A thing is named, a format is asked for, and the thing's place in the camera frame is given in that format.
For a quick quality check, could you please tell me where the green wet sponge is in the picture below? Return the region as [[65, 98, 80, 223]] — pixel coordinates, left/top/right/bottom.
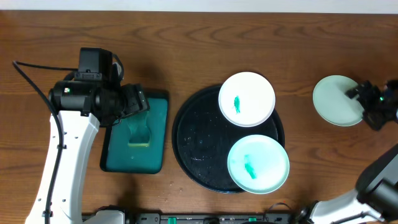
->
[[127, 111, 151, 147]]

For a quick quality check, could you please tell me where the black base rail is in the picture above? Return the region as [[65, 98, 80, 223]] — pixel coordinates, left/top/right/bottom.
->
[[122, 213, 293, 224]]

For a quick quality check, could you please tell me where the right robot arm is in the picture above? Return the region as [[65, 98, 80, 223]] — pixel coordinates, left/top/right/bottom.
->
[[291, 80, 397, 224]]

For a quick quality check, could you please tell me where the mint plate front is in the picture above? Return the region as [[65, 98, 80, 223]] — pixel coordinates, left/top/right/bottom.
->
[[227, 134, 290, 194]]

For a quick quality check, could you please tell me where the round black tray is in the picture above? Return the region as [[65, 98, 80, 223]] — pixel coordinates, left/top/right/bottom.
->
[[172, 85, 285, 194]]

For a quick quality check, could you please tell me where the white plate with green stain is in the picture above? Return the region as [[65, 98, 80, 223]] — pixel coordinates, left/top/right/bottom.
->
[[218, 72, 276, 128]]

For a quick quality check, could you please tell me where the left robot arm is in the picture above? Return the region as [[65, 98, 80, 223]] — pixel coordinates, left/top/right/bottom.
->
[[25, 48, 150, 223]]

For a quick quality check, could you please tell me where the black rectangular sponge tray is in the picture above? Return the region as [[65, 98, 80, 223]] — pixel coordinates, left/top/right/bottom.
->
[[99, 89, 169, 174]]

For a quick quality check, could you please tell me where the mint plate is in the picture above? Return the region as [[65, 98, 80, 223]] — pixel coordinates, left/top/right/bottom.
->
[[227, 134, 290, 194], [313, 75, 364, 127]]

